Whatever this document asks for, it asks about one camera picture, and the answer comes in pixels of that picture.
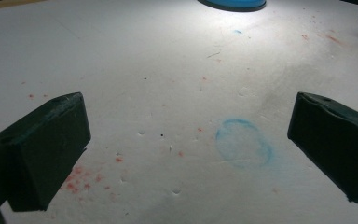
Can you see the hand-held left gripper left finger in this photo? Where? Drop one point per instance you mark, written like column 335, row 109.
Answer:
column 40, row 149

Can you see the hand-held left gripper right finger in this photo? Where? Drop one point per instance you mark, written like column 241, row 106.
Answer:
column 335, row 146

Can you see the blue round container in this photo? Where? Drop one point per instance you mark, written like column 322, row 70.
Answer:
column 234, row 3

